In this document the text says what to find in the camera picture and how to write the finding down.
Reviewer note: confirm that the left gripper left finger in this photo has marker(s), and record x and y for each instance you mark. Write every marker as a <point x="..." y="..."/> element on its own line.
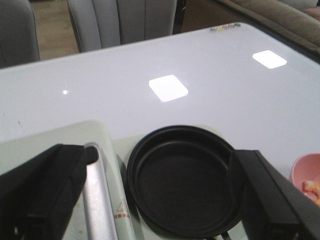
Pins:
<point x="37" y="198"/>

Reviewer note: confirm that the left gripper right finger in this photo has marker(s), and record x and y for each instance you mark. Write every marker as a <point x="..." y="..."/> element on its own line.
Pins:
<point x="270" y="207"/>

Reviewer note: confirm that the orange cooked shrimp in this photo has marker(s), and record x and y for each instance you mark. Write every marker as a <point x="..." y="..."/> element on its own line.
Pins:
<point x="310" y="186"/>

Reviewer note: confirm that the pink bowl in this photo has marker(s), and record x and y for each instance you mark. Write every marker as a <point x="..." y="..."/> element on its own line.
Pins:
<point x="306" y="168"/>

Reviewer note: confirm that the breakfast maker hinged lid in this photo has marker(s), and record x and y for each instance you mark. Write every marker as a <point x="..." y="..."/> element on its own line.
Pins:
<point x="101" y="212"/>

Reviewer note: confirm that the mint green breakfast maker base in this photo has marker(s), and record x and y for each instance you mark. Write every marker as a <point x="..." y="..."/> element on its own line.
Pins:
<point x="143" y="231"/>

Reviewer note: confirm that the black round frying pan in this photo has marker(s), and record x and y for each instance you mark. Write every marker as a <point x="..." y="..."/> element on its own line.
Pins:
<point x="177" y="176"/>

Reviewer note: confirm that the left grey upholstered chair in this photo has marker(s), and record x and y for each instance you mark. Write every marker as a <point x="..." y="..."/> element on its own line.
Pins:
<point x="18" y="34"/>

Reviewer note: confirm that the grey upholstered chair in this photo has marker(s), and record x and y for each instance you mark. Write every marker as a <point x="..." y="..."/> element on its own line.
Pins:
<point x="18" y="34"/>
<point x="100" y="24"/>

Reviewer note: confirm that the right grey upholstered chair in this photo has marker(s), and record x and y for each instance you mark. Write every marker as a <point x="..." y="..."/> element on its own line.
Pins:
<point x="100" y="24"/>

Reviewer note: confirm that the colourful table edge sticker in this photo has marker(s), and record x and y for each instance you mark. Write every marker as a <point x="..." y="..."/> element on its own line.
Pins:
<point x="225" y="27"/>

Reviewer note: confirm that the beige cushioned seat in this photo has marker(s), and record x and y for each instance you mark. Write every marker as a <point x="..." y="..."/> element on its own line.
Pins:
<point x="281" y="18"/>

